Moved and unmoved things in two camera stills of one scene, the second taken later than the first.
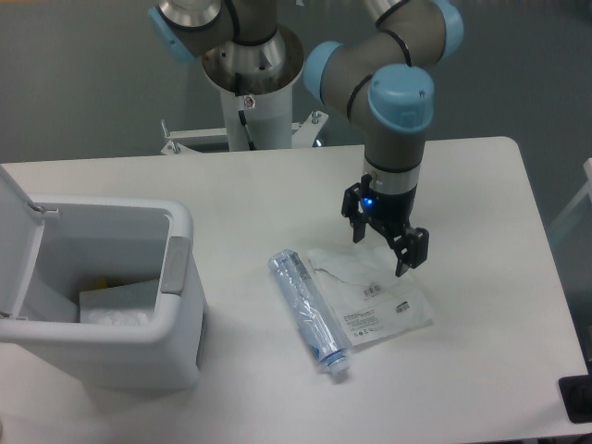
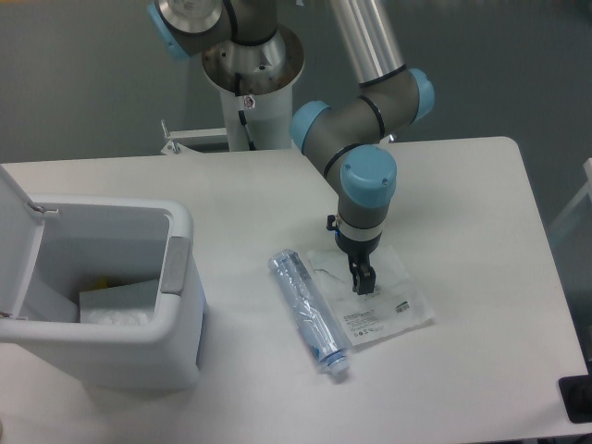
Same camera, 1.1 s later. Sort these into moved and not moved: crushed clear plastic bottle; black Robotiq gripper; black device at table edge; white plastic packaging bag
Moved: black Robotiq gripper
Not moved: black device at table edge; crushed clear plastic bottle; white plastic packaging bag
